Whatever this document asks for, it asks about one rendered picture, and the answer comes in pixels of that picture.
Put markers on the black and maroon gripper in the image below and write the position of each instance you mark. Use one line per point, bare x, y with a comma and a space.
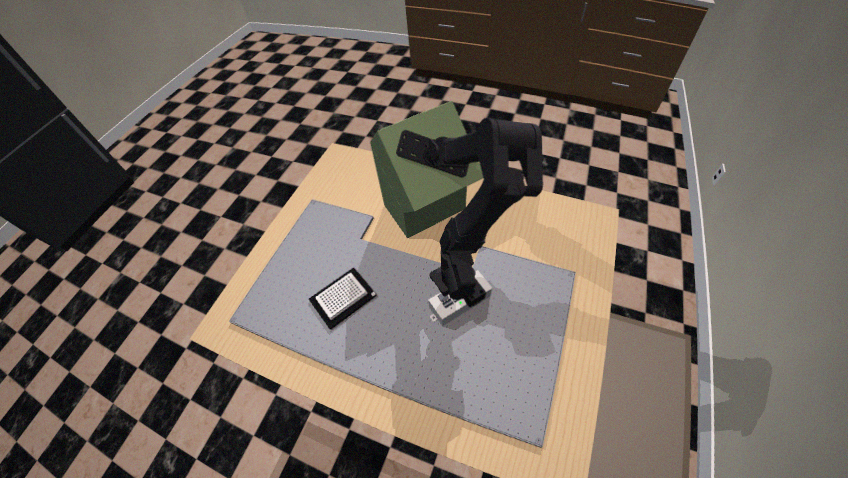
436, 276

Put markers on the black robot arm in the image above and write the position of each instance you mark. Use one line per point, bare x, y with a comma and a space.
467, 231

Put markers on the white control panel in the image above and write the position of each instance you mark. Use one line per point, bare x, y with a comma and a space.
446, 309

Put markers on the white well plate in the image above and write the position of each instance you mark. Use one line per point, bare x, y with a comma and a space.
348, 283

